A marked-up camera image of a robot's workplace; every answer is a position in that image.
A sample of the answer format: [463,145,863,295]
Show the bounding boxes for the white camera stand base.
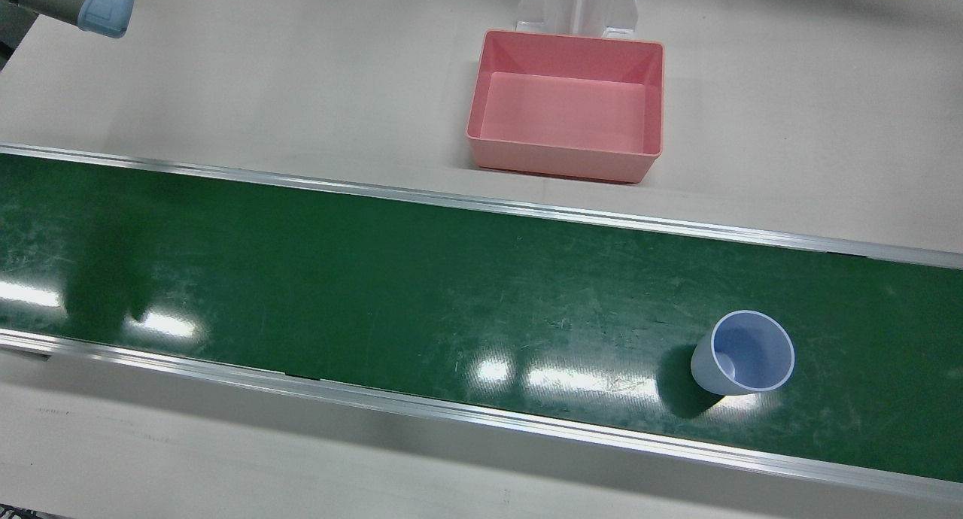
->
[516,0,640,38]

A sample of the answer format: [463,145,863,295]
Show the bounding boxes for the aluminium conveyor side rail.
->
[0,143,963,270]
[0,327,963,502]

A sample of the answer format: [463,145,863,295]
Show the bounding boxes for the green conveyor belt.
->
[0,152,963,484]

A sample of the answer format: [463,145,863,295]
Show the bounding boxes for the pink plastic box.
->
[466,29,665,185]

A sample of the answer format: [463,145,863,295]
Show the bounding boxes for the light blue plastic cup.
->
[691,310,796,396]

